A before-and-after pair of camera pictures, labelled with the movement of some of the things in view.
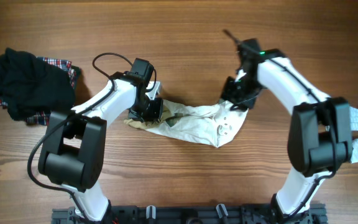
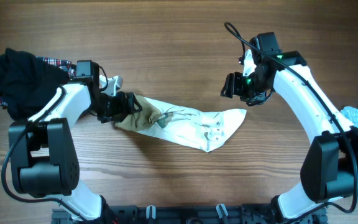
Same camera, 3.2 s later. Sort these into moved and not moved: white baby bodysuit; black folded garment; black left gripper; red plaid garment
Moved: white baby bodysuit; black left gripper
Not moved: black folded garment; red plaid garment
